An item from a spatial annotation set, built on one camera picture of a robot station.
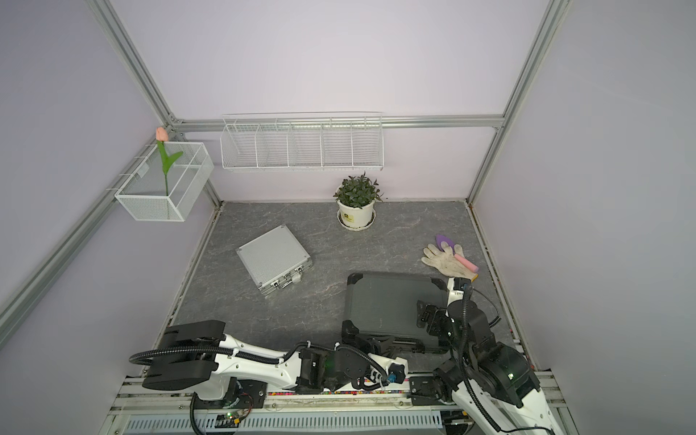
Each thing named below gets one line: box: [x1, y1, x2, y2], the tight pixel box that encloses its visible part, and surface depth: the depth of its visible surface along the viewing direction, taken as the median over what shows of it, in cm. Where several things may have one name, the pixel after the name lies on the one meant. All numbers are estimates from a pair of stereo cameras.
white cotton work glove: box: [420, 241, 479, 282], surface depth 101 cm
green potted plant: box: [332, 171, 385, 210], surface depth 101 cm
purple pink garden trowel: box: [435, 234, 480, 273], surface depth 101 cm
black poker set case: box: [341, 271, 450, 354], surface depth 83 cm
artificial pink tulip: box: [155, 126, 184, 197], surface depth 86 cm
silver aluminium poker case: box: [235, 224, 314, 299], surface depth 98 cm
